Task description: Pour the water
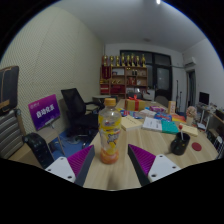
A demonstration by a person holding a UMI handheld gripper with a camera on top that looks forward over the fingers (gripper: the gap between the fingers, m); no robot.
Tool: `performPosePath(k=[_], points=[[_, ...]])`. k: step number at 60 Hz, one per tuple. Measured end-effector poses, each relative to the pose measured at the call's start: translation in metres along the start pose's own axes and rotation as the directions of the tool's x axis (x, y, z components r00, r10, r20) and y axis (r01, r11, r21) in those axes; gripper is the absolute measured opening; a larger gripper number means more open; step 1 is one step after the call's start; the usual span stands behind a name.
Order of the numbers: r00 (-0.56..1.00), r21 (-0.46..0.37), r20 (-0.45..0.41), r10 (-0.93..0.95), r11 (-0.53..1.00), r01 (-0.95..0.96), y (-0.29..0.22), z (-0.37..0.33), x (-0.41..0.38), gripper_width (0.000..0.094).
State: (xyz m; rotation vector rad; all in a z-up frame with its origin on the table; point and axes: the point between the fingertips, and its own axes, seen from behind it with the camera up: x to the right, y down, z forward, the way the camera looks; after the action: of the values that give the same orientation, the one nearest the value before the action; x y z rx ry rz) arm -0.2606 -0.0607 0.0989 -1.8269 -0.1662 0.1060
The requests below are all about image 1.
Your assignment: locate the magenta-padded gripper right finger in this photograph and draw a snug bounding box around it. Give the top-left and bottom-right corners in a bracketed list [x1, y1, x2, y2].
[127, 143, 183, 187]

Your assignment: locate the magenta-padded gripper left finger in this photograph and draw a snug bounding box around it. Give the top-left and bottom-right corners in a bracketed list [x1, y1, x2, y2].
[44, 144, 96, 188]

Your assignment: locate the yellow-labelled orange drink bottle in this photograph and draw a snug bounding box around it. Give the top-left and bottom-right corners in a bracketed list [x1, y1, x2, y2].
[97, 97, 123, 165]

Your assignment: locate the white book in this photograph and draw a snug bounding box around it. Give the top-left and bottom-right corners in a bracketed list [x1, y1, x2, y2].
[142, 116, 163, 132]

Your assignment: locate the black cup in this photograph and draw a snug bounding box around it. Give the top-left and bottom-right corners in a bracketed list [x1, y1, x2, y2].
[170, 131, 191, 156]

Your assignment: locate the cream book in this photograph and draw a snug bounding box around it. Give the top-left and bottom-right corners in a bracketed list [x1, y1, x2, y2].
[119, 114, 144, 132]

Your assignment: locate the teal book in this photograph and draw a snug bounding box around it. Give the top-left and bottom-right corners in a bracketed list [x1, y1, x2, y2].
[161, 119, 180, 135]

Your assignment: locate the black mesh chair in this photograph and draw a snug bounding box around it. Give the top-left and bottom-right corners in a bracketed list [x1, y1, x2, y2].
[22, 132, 55, 169]

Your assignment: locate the blue printed pack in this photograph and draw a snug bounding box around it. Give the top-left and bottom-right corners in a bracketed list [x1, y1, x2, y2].
[153, 112, 173, 122]

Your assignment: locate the red lollipop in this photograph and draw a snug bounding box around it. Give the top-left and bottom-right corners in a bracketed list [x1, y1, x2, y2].
[178, 124, 185, 141]

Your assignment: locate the pink pack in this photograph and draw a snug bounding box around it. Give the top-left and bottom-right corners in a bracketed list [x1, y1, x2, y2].
[148, 105, 167, 113]

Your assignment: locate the black office chair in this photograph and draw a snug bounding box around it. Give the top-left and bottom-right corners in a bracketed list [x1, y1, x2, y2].
[60, 87, 104, 141]

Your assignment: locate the orange book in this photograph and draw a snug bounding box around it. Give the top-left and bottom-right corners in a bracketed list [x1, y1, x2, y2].
[171, 113, 187, 124]

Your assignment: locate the pale yellow book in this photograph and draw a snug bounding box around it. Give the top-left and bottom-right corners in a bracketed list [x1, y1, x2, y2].
[178, 123, 200, 138]

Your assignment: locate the flat round red coaster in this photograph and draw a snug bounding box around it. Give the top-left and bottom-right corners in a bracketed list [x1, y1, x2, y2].
[191, 142, 203, 152]

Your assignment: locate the yellow gift box red ribbon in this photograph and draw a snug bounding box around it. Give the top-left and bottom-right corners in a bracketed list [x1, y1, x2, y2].
[124, 94, 152, 112]

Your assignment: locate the orange carton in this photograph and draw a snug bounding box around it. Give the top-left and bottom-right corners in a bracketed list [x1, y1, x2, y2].
[167, 100, 177, 115]

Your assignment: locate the purple sign board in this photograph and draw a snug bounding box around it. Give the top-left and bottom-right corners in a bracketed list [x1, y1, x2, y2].
[27, 94, 62, 132]

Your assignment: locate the pink dried flower bouquet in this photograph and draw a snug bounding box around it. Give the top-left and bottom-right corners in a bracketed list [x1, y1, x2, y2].
[185, 105, 198, 126]

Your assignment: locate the black tripod stand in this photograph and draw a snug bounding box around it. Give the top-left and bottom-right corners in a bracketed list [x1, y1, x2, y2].
[174, 79, 184, 113]

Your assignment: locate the grey striped chair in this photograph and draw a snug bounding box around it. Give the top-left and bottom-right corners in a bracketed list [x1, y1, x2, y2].
[0, 108, 27, 160]

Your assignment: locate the wooden shelf unit with trophies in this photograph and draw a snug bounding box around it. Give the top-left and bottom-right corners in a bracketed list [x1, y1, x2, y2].
[99, 53, 149, 98]

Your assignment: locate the black computer monitor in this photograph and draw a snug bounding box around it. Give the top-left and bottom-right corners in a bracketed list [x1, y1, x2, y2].
[198, 91, 211, 106]

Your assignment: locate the white air conditioner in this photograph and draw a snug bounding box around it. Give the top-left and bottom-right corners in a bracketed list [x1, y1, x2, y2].
[183, 56, 198, 69]

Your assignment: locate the wooden wall desk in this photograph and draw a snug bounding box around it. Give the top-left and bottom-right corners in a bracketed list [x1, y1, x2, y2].
[195, 103, 224, 141]

